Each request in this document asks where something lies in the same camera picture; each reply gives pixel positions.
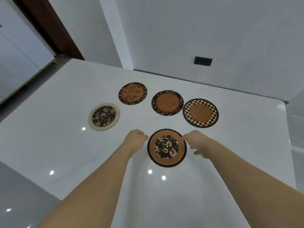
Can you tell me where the white marble table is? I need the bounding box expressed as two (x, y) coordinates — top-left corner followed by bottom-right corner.
(0, 58), (297, 228)

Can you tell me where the person's right forearm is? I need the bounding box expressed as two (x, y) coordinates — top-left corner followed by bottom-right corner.
(204, 137), (304, 228)

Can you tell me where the beige rim floral placemat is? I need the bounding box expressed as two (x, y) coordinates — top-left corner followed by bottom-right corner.
(89, 103), (121, 131)

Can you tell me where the black wall socket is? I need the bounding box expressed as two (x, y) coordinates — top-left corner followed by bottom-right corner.
(194, 56), (213, 67)

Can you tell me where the checkered rim placemat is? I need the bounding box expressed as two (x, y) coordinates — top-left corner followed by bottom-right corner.
(182, 98), (219, 128)

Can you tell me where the black floral rim brown placemat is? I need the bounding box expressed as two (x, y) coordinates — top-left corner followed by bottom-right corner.
(151, 90), (184, 116)

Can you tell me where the dark wooden door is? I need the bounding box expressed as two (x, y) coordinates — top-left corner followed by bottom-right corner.
(10, 0), (85, 61)

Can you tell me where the person's left hand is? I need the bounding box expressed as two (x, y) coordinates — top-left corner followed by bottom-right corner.
(122, 129), (149, 155)

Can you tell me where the person's left forearm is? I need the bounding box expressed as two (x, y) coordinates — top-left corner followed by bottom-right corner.
(38, 142), (143, 228)

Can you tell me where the white cabinet with gold feet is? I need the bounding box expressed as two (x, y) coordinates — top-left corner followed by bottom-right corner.
(0, 0), (56, 105)

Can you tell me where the person's right hand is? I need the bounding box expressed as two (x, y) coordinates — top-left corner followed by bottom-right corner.
(182, 130), (216, 160)

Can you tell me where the brown bird pattern placemat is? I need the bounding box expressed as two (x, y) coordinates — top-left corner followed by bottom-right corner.
(118, 82), (148, 105)

